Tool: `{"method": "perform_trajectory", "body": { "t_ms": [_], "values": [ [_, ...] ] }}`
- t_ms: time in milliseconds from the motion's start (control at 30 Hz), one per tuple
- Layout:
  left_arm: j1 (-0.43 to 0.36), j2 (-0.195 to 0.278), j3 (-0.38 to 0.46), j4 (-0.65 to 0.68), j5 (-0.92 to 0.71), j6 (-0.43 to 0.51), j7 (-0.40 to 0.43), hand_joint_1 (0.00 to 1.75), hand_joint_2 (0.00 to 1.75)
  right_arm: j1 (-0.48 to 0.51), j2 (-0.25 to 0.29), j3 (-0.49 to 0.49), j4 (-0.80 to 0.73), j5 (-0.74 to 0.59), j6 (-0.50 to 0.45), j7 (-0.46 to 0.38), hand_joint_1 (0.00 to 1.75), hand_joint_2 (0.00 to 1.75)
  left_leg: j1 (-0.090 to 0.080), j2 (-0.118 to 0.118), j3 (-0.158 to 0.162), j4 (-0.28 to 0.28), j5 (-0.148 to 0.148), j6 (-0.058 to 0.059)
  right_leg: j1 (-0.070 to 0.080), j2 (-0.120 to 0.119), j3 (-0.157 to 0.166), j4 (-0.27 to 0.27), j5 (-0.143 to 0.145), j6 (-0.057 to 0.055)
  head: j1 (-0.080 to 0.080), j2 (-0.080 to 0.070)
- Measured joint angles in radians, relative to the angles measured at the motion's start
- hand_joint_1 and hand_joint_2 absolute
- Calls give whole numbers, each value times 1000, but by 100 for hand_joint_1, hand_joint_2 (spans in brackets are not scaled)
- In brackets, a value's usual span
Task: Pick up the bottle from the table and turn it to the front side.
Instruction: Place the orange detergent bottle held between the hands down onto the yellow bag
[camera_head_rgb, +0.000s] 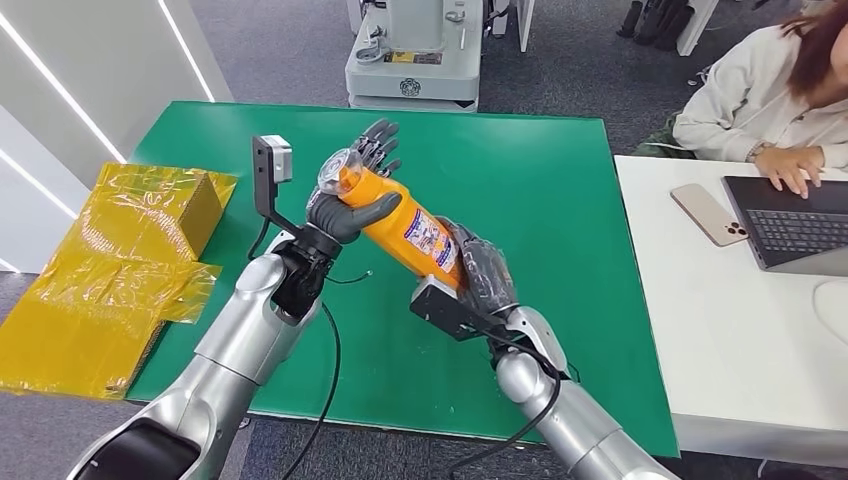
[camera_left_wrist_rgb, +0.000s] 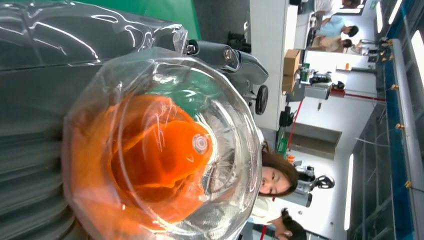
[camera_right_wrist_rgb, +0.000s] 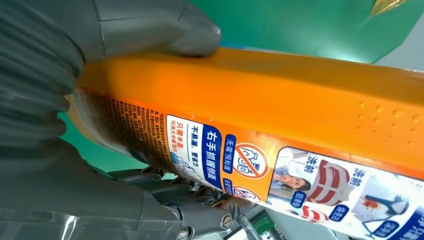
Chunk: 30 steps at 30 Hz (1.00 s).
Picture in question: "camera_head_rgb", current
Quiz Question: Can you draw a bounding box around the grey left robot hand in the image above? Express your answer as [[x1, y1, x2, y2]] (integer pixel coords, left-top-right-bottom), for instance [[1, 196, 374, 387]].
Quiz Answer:
[[305, 119, 403, 245]]

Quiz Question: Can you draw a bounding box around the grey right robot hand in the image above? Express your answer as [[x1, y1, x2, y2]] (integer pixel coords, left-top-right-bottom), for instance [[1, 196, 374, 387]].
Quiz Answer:
[[437, 217, 519, 318]]

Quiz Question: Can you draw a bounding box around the orange plastic bottle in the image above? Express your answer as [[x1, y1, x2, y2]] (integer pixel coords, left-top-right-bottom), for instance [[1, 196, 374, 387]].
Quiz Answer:
[[317, 148, 469, 291]]

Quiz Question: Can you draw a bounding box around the green table mat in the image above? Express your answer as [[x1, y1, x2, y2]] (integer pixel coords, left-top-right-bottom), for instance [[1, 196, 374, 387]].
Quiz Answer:
[[124, 101, 681, 458]]

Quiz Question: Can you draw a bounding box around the grey wheeled machine base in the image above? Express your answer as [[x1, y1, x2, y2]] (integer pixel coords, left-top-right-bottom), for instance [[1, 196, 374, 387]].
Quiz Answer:
[[343, 0, 484, 113]]

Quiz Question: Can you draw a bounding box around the beige smartphone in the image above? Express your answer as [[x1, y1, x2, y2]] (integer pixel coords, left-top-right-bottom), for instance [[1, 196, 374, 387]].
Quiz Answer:
[[670, 183, 749, 248]]

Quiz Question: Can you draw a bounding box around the yellow taped cardboard box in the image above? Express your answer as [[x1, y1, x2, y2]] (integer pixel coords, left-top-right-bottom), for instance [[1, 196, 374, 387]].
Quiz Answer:
[[0, 163, 238, 402]]

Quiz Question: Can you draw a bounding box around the white furniture panel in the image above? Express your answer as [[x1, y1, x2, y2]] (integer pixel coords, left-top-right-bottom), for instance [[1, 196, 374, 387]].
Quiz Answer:
[[515, 0, 536, 54]]

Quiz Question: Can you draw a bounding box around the white desk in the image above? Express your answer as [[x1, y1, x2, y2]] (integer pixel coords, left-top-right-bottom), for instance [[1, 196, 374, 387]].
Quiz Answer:
[[614, 154, 848, 469]]

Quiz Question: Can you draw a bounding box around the black bag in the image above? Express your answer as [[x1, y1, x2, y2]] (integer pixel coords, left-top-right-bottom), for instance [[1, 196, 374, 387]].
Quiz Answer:
[[616, 0, 697, 52]]

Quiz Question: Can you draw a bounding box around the grey laptop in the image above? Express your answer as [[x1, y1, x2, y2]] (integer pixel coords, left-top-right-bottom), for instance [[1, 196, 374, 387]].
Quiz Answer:
[[722, 174, 848, 278]]

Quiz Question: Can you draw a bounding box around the person's hand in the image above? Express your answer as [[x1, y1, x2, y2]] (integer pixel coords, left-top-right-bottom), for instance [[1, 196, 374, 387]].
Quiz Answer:
[[753, 145, 826, 200]]

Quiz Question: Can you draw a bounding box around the person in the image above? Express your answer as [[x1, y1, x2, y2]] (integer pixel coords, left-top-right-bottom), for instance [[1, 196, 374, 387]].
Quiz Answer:
[[632, 0, 848, 200]]

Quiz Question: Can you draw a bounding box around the white round object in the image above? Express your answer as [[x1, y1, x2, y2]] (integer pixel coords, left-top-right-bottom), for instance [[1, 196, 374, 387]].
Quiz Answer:
[[812, 278, 848, 347]]

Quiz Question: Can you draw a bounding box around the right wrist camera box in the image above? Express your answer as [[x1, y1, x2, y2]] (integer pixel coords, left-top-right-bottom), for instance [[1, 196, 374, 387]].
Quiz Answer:
[[409, 275, 505, 343]]

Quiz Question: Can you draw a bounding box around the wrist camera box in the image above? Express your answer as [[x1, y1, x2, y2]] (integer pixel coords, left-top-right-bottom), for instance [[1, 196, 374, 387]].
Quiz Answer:
[[252, 135, 301, 236], [409, 275, 505, 343]]

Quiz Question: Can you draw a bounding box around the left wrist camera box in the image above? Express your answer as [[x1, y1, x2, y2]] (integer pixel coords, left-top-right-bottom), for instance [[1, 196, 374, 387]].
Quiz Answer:
[[252, 135, 301, 236]]

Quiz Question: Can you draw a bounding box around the black cable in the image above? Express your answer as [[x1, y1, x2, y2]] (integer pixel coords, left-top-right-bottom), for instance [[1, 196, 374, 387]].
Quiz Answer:
[[447, 327, 583, 480], [246, 218, 374, 480]]

